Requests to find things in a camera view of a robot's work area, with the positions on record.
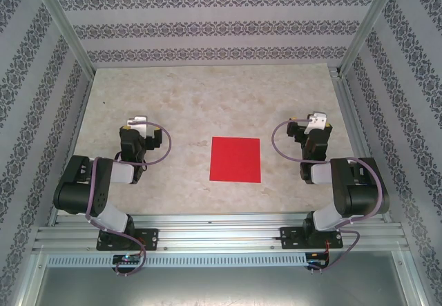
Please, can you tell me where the aluminium frame post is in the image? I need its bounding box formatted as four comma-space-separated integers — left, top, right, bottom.
27, 0, 97, 76
339, 0, 405, 78

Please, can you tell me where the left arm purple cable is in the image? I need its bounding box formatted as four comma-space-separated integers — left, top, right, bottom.
84, 120, 173, 278

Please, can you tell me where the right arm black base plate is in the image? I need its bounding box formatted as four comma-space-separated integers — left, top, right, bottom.
279, 226, 344, 251

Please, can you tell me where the red square paper sheet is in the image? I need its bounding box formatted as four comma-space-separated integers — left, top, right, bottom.
209, 136, 261, 184

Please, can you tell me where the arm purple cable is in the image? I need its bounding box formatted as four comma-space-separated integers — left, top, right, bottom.
271, 118, 385, 275
84, 120, 173, 278

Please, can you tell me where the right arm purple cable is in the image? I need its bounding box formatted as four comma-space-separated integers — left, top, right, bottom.
271, 118, 385, 275

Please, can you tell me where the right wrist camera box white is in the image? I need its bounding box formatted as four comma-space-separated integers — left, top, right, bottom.
306, 112, 328, 135

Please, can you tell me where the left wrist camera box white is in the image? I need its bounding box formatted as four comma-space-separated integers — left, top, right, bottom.
126, 115, 155, 138

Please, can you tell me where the aluminium mounting rail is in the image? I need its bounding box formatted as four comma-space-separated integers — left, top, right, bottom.
32, 213, 410, 252

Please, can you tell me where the slotted grey cable duct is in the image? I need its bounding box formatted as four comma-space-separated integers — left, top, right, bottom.
46, 253, 309, 267

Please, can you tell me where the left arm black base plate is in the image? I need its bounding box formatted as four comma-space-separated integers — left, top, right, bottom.
96, 227, 160, 252

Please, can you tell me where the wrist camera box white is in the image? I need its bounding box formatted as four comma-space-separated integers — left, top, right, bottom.
126, 115, 155, 138
306, 112, 328, 135

